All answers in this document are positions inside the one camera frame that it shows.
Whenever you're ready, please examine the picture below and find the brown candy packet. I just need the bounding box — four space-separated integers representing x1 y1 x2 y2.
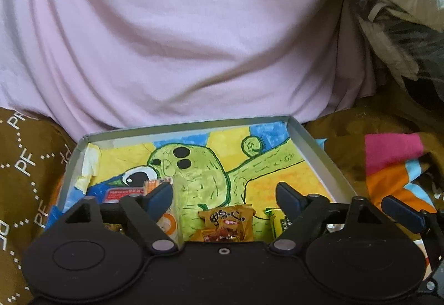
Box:
189 204 256 243

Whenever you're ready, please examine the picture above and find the clear bag of nuts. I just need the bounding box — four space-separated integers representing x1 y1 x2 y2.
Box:
102 187 145 234

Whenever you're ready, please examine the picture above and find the orange cracker packet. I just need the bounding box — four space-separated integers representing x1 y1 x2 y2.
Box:
144 177 183 246

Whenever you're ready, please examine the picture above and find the yellow green snack packet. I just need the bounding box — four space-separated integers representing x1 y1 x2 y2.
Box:
264 208 292 243

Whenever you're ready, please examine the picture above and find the grey tray with cartoon drawing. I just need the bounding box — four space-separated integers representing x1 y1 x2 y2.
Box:
48 116 355 242

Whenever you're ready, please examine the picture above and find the colourful cartoon blanket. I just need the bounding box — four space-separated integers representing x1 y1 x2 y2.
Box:
304 107 443 213

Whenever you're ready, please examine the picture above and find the pink cloth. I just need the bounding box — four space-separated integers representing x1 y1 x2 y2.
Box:
1 0 375 139

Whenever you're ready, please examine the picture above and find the plastic bag of clothes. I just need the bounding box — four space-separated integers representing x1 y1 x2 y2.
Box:
351 0 443 113

